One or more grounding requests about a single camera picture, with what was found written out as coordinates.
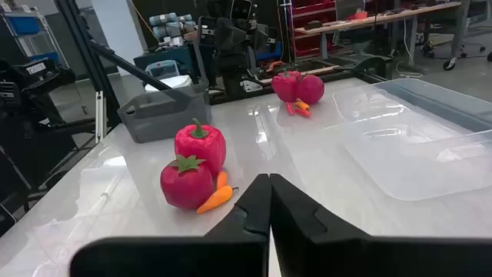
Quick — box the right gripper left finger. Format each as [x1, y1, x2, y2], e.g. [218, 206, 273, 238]
[70, 172, 272, 277]

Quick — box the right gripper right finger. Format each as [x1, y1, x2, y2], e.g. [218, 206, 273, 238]
[269, 172, 492, 277]

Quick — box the red toy tomato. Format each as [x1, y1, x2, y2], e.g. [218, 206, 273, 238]
[294, 72, 326, 105]
[159, 154, 214, 211]

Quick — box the stack of gray rolls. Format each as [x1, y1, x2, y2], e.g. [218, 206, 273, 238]
[148, 12, 198, 48]

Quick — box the white blue container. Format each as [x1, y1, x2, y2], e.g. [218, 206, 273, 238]
[145, 59, 181, 80]

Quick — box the red drawer cabinet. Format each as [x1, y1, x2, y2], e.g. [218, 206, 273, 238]
[290, 0, 339, 58]

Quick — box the clear plastic basket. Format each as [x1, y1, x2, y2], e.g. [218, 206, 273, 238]
[331, 78, 492, 202]

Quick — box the gray plastic basket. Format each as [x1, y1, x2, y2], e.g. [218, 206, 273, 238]
[116, 83, 213, 145]

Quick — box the wooden workbench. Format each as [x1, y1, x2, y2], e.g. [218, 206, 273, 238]
[294, 1, 462, 58]

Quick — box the shelf with blue bins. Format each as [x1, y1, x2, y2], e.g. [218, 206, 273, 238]
[0, 3, 68, 68]

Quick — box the black device white label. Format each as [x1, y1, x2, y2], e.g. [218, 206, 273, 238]
[0, 57, 78, 128]

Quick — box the office chair base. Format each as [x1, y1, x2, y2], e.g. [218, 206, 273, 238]
[422, 22, 492, 72]

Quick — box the white bracket strip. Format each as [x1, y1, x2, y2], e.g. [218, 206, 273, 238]
[95, 90, 107, 144]

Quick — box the black aluminum rig frame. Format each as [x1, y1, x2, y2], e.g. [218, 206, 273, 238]
[53, 0, 176, 130]

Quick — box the white cable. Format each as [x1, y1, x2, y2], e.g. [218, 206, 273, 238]
[395, 17, 426, 79]

